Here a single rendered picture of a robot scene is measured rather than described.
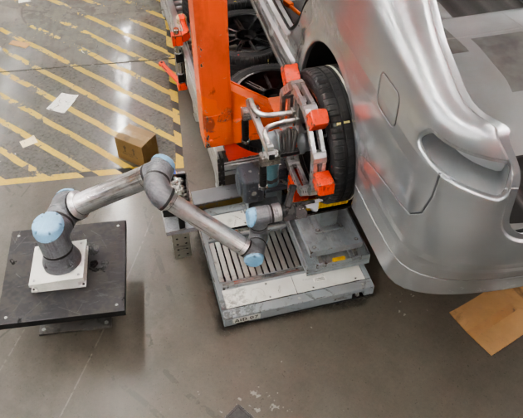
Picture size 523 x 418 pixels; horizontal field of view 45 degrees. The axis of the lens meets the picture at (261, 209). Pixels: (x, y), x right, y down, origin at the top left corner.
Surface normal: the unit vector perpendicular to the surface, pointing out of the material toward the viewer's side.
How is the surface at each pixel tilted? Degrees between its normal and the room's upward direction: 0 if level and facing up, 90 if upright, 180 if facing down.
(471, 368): 0
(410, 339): 0
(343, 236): 0
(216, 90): 90
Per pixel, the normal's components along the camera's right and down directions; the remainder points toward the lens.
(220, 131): 0.25, 0.70
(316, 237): 0.00, -0.69
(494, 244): -0.05, 0.73
